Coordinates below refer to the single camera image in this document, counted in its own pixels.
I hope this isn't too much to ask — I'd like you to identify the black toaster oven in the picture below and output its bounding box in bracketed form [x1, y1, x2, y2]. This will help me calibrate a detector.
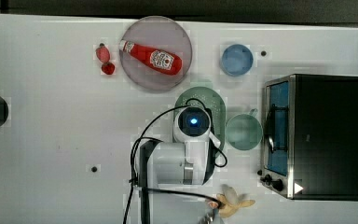
[257, 74, 358, 202]

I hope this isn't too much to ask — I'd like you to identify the red ketchup bottle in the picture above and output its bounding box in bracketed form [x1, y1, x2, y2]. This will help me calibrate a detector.
[119, 40, 183, 76]

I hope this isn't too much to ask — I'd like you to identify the metal cable connector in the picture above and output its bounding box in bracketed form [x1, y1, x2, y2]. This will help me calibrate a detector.
[198, 209, 221, 224]

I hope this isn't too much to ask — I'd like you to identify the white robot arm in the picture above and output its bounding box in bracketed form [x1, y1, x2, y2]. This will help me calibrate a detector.
[137, 105, 222, 224]

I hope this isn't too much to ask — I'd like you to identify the light green mug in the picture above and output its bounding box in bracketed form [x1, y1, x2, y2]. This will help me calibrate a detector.
[226, 108, 263, 150]

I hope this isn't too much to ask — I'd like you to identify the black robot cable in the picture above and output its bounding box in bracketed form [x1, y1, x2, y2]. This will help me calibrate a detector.
[122, 97, 228, 224]

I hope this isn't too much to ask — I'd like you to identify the pale pink toy strawberry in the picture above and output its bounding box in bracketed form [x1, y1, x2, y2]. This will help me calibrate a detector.
[96, 43, 110, 63]

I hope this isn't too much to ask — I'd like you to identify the toy orange slice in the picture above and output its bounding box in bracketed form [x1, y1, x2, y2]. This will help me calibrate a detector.
[207, 201, 219, 209]

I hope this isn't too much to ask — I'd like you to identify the toy peeled banana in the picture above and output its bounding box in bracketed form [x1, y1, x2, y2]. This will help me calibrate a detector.
[217, 184, 255, 218]

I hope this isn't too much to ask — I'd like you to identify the grey round plate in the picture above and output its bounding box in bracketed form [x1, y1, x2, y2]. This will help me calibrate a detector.
[119, 16, 192, 91]

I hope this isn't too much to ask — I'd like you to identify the blue plastic cup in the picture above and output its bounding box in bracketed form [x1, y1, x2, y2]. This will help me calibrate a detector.
[220, 44, 254, 77]

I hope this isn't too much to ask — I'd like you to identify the dark red toy strawberry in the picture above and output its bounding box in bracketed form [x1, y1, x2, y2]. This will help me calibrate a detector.
[102, 62, 115, 75]

